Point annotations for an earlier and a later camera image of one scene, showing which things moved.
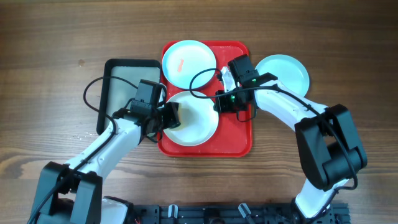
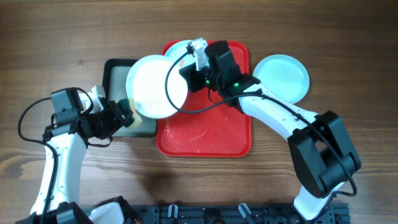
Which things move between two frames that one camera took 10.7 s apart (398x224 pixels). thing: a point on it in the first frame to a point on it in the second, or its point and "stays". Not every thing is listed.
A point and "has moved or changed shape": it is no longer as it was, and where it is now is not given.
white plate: [201, 117] to [146, 86]
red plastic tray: [234, 137] stays
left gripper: [173, 119] to [117, 121]
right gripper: [221, 106] to [190, 73]
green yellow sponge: [181, 127] has moved or changed shape
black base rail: [337, 213] stays
